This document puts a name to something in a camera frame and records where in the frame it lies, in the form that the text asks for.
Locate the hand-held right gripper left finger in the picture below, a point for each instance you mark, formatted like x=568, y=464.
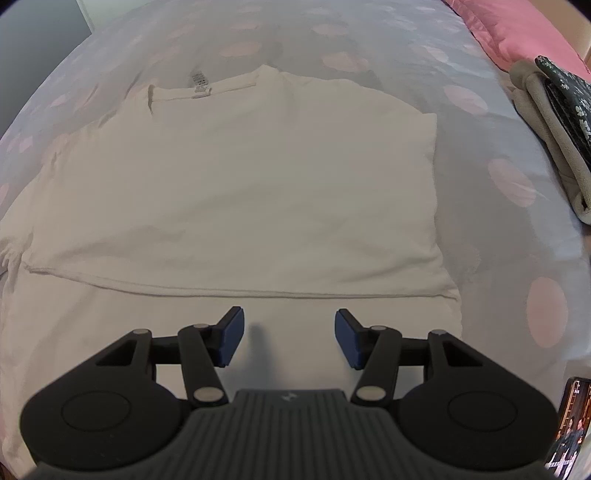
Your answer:
x=231, y=336

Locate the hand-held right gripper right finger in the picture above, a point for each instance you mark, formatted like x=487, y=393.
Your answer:
x=348, y=340

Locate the white t-shirt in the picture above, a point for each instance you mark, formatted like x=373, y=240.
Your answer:
x=240, y=194

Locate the smartphone with lit screen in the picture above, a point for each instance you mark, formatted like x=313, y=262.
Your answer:
x=572, y=429

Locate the grey folded garment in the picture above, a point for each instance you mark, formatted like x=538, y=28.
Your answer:
x=554, y=138

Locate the dark floral folded cloth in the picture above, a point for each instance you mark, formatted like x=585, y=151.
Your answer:
x=570, y=97

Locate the pink pillow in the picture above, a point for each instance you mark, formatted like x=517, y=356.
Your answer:
x=521, y=32

